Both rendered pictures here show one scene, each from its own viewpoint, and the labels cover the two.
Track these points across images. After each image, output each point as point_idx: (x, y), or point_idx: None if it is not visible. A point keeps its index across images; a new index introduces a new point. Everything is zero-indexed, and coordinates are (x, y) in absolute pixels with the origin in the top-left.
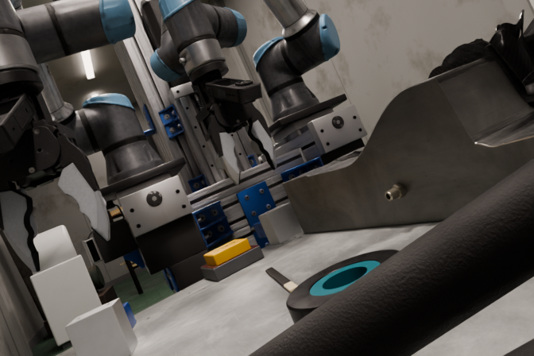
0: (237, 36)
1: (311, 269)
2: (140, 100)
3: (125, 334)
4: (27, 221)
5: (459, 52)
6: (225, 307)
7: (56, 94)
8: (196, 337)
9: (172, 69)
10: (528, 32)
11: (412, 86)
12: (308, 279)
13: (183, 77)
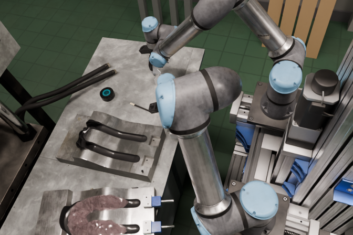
0: None
1: (134, 110)
2: None
3: (155, 83)
4: None
5: (90, 120)
6: (146, 98)
7: (266, 45)
8: (141, 91)
9: None
10: (82, 148)
11: (98, 111)
12: (112, 92)
13: (288, 126)
